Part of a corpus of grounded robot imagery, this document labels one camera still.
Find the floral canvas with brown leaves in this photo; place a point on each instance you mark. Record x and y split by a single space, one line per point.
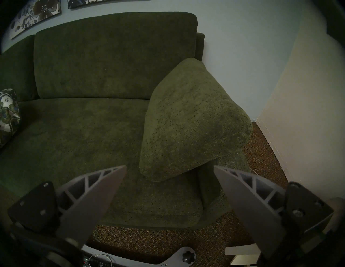
83 2

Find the floral canvas with brown flower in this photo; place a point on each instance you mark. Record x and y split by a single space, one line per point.
40 10

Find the green blue patterned throw pillow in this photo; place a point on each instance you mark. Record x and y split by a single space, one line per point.
9 115

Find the dark green fabric sofa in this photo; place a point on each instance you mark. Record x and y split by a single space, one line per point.
89 129

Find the black base knob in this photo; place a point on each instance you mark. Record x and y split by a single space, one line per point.
188 257

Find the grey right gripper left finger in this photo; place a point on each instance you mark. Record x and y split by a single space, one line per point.
86 204

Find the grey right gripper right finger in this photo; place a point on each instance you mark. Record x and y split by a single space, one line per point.
256 207

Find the grey robot mobile base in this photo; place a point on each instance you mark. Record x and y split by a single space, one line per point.
167 261

